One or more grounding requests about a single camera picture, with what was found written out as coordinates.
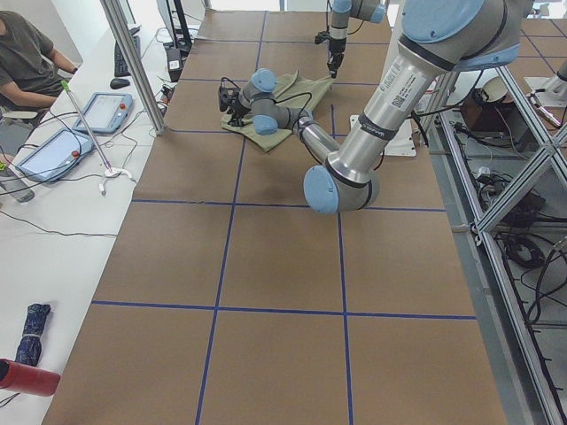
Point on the aluminium frame rack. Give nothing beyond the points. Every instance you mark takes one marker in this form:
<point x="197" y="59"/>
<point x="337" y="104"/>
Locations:
<point x="502" y="169"/>

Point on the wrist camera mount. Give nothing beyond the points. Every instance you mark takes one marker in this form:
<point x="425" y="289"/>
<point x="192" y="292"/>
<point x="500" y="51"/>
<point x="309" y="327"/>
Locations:
<point x="322" y="37"/>
<point x="228" y="93"/>

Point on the black computer mouse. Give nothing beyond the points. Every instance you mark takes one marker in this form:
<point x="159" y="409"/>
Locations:
<point x="119" y="83"/>

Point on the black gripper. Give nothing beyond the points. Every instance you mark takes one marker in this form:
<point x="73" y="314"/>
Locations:
<point x="236" y="107"/>
<point x="335" y="48"/>

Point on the folded dark blue umbrella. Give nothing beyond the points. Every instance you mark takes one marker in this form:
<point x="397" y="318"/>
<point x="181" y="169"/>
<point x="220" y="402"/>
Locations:
<point x="30" y="347"/>

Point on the white stick tool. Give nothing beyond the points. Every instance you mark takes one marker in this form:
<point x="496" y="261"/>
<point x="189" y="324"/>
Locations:
<point x="110" y="171"/>

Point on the near teach pendant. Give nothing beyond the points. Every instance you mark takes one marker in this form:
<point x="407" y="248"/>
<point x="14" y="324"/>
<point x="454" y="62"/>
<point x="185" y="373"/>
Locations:
<point x="55" y="157"/>

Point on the black box with label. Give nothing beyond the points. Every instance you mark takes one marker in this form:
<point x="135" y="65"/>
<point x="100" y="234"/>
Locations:
<point x="174" y="64"/>

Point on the person in green shirt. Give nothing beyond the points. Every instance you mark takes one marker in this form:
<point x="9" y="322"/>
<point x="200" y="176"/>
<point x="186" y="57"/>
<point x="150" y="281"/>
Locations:
<point x="30" y="65"/>

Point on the red cylinder bottle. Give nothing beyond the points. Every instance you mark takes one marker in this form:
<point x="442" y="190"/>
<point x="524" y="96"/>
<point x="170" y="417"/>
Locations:
<point x="27" y="379"/>

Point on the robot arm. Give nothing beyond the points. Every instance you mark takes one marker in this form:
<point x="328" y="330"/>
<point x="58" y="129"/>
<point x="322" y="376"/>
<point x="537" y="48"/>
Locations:
<point x="436" y="37"/>
<point x="372" y="11"/>

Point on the aluminium frame post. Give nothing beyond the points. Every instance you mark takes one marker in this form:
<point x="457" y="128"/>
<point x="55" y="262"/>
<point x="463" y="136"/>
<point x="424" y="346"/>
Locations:
<point x="118" y="24"/>

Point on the olive green long-sleeve shirt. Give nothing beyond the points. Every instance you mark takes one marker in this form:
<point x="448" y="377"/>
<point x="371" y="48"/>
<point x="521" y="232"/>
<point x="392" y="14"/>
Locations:
<point x="278" y="106"/>

